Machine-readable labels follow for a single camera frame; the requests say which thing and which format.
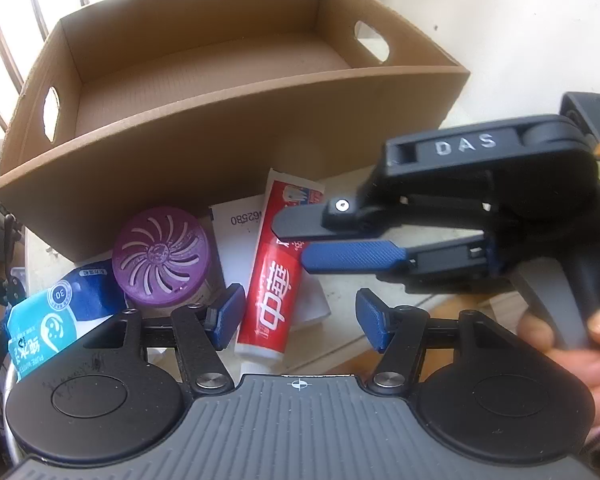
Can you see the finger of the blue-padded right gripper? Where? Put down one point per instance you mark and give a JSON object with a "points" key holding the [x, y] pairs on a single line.
{"points": [[382, 257], [356, 216]]}

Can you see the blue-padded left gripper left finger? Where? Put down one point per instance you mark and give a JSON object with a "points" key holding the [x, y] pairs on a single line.
{"points": [[201, 333]]}

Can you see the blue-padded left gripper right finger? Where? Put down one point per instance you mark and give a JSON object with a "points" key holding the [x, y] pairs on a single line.
{"points": [[398, 335]]}

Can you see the red toothpaste tube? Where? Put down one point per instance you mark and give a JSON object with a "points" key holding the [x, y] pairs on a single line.
{"points": [[275, 278]]}

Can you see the purple air freshener jar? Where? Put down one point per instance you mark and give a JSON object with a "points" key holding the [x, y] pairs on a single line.
{"points": [[162, 258]]}

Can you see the white cardboard box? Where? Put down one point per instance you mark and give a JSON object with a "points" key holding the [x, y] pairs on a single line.
{"points": [[236, 227]]}

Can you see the blue wet wipes pack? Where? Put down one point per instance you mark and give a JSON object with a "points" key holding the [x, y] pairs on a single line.
{"points": [[46, 323]]}

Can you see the person's right hand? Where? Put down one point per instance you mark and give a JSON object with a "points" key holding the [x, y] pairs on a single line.
{"points": [[583, 363]]}

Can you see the brown cardboard tray box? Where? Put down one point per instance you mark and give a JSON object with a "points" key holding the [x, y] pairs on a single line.
{"points": [[188, 103]]}

